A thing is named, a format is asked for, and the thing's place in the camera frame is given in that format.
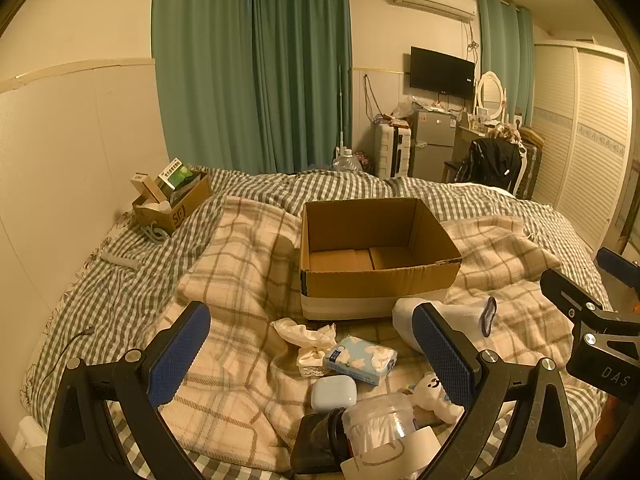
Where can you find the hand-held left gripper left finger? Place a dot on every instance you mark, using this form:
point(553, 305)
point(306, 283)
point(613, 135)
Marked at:
point(177, 355)

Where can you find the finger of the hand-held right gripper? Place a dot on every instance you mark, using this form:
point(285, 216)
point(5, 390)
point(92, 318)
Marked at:
point(567, 294)
point(616, 261)

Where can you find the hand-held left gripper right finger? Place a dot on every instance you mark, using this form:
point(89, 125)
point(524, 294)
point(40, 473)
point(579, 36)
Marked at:
point(442, 355)

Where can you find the white plush toy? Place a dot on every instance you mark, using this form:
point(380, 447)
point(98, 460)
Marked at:
point(435, 400)

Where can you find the blue tissue pack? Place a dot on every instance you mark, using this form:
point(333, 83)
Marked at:
point(360, 360)

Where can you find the clear cotton swab jar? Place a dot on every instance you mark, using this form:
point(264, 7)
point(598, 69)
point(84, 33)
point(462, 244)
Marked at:
point(377, 425)

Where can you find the large cardboard box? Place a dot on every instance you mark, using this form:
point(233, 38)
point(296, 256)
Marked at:
point(380, 280)

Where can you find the white earbuds case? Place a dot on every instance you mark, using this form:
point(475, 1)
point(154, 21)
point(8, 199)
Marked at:
point(332, 392)

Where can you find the white tissue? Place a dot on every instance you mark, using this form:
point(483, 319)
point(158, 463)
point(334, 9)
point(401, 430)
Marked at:
point(300, 332)

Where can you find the white lace trimmed pack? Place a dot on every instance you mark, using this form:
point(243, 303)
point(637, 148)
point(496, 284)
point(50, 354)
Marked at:
point(312, 362)

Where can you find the beige plaid blanket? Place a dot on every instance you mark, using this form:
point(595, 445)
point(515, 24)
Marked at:
point(235, 270)

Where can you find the white stick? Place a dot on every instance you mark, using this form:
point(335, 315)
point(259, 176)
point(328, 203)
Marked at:
point(120, 260)

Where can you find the white chair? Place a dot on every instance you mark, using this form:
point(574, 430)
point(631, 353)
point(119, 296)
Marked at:
point(521, 172)

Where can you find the white louvred wardrobe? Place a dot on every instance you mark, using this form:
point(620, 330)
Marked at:
point(580, 135)

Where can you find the small cardboard box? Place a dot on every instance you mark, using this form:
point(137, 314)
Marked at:
point(175, 212)

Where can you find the black jacket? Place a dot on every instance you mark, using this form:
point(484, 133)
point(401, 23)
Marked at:
point(490, 162)

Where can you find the long beige carton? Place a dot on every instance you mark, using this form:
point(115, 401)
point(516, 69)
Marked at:
point(149, 189)

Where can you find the blond furry item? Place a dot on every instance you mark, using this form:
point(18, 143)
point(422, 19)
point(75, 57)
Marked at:
point(504, 133)

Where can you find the green and white carton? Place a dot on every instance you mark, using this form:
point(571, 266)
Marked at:
point(174, 172)

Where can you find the grey fridge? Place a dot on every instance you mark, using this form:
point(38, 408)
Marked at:
point(432, 142)

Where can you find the brown patterned bag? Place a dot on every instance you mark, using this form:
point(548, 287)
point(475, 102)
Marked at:
point(364, 161)

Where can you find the white oval mirror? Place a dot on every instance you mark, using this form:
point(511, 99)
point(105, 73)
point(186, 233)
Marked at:
point(491, 92)

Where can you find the white suitcase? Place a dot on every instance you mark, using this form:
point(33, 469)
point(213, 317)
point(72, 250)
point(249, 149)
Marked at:
point(392, 150)

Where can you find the clear water jug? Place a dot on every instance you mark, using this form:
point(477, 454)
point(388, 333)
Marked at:
point(346, 161)

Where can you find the light teal curtain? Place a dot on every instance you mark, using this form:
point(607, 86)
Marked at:
point(505, 45)

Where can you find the clear plastic bag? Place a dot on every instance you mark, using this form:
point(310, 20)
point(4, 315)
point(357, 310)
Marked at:
point(405, 107)

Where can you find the white pole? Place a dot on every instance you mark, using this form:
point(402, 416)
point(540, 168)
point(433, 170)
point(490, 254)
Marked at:
point(341, 110)

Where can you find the dark green curtain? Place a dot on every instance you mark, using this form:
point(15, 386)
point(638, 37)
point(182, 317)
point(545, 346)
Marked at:
point(250, 60)

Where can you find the black wall television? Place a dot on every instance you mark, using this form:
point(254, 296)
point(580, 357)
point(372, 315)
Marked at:
point(442, 72)

